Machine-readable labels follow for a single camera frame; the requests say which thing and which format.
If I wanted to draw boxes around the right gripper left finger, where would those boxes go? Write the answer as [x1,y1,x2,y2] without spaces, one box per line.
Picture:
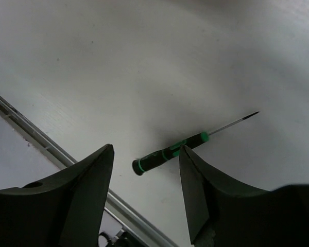
[0,144,114,246]

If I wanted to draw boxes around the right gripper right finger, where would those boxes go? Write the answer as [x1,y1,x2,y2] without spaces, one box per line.
[179,146,309,246]

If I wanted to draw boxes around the black green precision screwdriver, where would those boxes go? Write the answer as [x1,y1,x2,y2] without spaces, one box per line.
[132,111,259,176]

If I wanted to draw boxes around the aluminium table front rail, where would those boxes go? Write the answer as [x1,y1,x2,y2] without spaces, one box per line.
[0,96,177,246]

